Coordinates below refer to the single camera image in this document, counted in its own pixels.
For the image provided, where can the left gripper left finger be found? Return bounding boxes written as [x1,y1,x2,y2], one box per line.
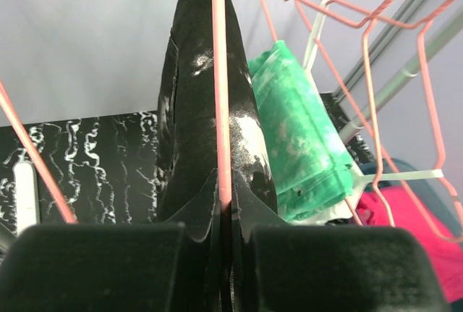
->
[1,172,221,311]

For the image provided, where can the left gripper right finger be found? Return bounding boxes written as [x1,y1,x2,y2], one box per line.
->
[231,172,449,311]

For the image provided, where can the pink trousers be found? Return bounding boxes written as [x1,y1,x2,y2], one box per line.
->
[357,186,462,303]

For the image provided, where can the pink wire hanger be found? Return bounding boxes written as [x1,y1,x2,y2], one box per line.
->
[259,0,463,226]
[1,83,77,224]
[295,0,462,243]
[212,0,232,210]

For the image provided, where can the black white tie-dye trousers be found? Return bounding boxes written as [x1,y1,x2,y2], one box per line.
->
[156,0,277,221]

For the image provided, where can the green tie-dye trousers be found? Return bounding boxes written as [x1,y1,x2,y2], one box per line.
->
[248,41,354,222]

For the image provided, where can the blue plastic basket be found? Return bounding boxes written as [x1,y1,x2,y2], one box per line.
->
[360,158,463,219]

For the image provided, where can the silver clothes rack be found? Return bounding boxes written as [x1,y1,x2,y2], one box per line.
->
[1,0,462,253]

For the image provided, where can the right aluminium corner post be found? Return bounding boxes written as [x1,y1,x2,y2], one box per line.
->
[334,0,438,101]

